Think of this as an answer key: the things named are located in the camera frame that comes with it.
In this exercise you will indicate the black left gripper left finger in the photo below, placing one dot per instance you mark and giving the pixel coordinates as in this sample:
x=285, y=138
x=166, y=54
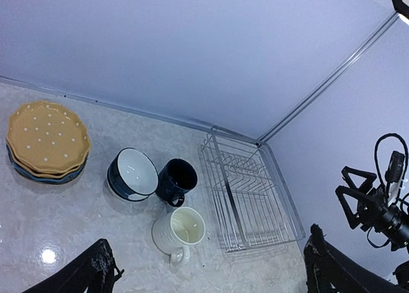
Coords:
x=94, y=270

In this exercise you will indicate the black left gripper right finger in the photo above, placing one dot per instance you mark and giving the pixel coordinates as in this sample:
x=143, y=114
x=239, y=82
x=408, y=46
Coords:
x=329, y=270

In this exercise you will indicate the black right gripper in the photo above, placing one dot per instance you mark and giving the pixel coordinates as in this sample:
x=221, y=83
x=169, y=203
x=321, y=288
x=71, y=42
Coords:
x=375, y=214

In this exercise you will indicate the white ceramic mug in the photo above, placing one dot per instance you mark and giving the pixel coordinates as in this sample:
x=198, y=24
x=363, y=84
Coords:
x=176, y=232

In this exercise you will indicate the dark teal bowl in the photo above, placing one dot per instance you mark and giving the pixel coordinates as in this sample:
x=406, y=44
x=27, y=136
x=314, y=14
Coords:
x=132, y=176

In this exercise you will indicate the dark blue mug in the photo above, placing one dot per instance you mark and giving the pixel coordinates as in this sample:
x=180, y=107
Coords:
x=177, y=178

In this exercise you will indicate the yellow polka dot plate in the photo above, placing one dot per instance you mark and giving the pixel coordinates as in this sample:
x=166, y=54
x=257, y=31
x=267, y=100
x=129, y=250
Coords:
x=47, y=136
x=38, y=173

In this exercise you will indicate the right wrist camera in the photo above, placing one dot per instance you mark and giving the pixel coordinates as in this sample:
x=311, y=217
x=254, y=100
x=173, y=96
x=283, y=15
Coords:
x=394, y=178

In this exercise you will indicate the wire metal dish rack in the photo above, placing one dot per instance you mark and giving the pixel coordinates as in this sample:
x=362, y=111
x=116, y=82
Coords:
x=253, y=205

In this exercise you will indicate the right aluminium frame post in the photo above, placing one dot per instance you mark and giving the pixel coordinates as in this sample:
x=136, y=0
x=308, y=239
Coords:
x=332, y=78

